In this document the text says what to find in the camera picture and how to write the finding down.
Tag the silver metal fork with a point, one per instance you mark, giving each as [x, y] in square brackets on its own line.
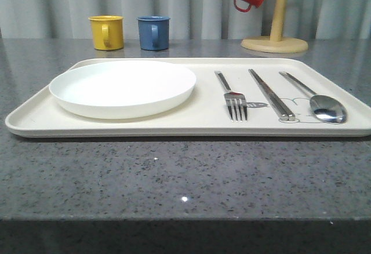
[235, 102]

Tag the white round plate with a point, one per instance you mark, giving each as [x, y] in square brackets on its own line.
[123, 89]

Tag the silver metal spoon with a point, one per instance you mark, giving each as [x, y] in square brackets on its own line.
[324, 108]

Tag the cream rabbit serving tray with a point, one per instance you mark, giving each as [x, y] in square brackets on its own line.
[276, 107]

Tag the blue enamel mug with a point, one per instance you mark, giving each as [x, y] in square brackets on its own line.
[153, 32]

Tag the wooden mug tree stand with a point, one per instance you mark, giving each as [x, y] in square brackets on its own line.
[276, 42]

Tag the yellow enamel mug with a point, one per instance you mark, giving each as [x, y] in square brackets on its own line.
[107, 32]

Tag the grey pleated curtain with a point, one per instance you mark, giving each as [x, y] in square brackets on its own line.
[189, 19]

